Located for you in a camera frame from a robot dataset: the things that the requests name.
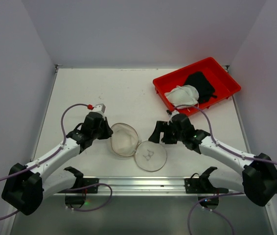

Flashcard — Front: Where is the white mesh laundry bag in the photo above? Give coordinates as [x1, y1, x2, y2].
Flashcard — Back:
[110, 123, 167, 172]

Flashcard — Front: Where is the pale green bra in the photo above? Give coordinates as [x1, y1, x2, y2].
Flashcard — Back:
[164, 85, 199, 116]

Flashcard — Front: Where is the black bra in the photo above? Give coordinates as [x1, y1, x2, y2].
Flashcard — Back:
[184, 71, 217, 104]

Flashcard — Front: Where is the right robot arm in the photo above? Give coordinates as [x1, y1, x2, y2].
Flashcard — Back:
[148, 113, 277, 206]

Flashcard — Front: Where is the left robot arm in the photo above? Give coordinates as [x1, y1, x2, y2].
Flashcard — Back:
[1, 112, 113, 215]

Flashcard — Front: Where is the red plastic tray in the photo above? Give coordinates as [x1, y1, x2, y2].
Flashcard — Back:
[153, 57, 241, 111]

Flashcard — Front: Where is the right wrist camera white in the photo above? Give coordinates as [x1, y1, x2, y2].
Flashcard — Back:
[166, 110, 179, 125]

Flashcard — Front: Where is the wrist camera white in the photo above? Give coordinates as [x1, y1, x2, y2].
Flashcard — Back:
[87, 103, 106, 118]
[166, 110, 179, 125]

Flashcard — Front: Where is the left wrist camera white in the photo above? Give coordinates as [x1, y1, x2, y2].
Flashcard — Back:
[87, 103, 106, 118]

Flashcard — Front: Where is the aluminium mounting rail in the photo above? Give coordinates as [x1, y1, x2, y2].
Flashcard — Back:
[55, 176, 252, 196]

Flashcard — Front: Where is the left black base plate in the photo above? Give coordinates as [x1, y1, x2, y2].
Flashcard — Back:
[64, 166, 99, 193]

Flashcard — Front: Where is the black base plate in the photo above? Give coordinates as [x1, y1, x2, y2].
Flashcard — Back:
[184, 166, 229, 194]
[64, 166, 99, 193]

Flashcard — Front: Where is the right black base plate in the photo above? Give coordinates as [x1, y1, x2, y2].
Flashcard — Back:
[184, 166, 229, 194]

